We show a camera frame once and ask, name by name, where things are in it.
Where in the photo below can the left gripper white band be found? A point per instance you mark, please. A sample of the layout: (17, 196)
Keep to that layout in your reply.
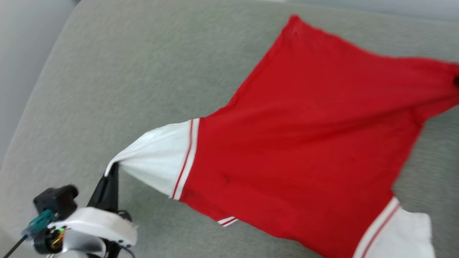
(96, 222)

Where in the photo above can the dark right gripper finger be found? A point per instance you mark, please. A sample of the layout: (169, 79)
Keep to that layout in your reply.
(456, 81)

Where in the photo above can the red and white shirt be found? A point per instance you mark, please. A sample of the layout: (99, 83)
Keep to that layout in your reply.
(304, 143)

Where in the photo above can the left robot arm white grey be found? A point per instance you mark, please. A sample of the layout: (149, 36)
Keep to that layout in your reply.
(82, 245)

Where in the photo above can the grey fabric sofa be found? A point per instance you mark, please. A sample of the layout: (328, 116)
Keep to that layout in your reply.
(125, 89)

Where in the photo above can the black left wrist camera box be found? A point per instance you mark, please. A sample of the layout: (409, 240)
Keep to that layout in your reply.
(55, 200)

